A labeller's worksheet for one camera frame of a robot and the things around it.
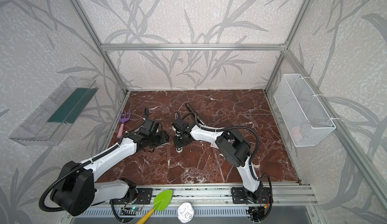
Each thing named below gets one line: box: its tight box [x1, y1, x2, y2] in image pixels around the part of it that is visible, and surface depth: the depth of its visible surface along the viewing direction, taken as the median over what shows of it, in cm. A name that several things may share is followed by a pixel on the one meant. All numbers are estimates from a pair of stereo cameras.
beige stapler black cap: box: [171, 122, 186, 154], surface depth 82 cm
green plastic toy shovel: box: [136, 189, 173, 224], surface depth 74 cm
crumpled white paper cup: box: [177, 202, 195, 224], surface depth 67 cm
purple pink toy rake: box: [116, 110, 132, 139], surface depth 105 cm
